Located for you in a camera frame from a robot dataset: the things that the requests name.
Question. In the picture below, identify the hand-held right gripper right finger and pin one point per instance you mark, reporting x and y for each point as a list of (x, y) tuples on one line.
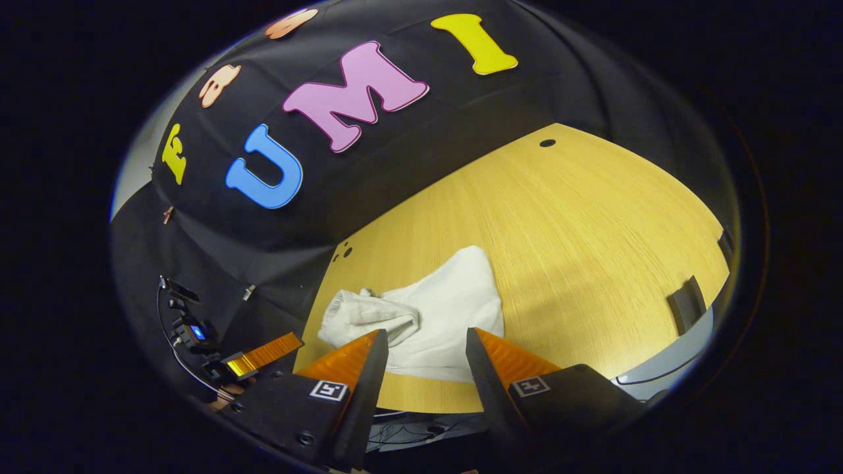
[(490, 395)]

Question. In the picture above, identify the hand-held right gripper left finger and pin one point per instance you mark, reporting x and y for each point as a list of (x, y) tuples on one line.
[(369, 395)]

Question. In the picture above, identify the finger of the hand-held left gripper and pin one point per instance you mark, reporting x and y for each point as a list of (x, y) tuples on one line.
[(263, 355)]

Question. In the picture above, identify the white jeans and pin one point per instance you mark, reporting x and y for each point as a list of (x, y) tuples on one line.
[(454, 309)]

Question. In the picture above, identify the silver metal backdrop clip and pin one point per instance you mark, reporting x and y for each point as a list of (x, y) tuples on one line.
[(249, 293)]

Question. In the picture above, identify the pink backdrop clip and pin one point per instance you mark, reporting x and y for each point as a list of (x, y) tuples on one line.
[(168, 214)]

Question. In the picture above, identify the black backdrop cloth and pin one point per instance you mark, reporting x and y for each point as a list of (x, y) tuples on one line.
[(428, 151)]

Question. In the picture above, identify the black table edge bracket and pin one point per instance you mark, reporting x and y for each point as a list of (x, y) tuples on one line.
[(687, 306), (726, 245)]

